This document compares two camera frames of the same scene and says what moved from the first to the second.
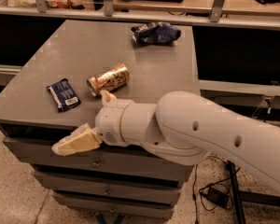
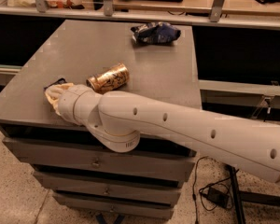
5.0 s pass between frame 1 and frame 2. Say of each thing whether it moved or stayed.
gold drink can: stayed
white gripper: moved
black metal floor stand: stayed
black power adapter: stayed
